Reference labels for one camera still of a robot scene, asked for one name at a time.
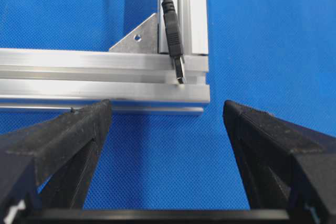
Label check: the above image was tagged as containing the lower aluminium frame profile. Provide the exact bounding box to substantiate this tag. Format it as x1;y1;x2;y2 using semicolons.
1;48;211;115

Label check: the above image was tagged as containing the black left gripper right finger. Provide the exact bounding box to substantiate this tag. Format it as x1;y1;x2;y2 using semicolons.
223;100;335;223

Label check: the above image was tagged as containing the lower aluminium corner bracket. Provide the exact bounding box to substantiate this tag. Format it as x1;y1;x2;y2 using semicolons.
109;13;158;54

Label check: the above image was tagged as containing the vertical aluminium frame profile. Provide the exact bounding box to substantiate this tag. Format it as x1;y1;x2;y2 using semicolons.
172;0;208;56

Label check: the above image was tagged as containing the black USB cable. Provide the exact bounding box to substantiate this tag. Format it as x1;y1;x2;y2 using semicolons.
156;0;187;85

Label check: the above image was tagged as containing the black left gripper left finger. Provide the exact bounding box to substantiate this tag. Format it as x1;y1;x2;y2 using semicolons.
1;100;112;223

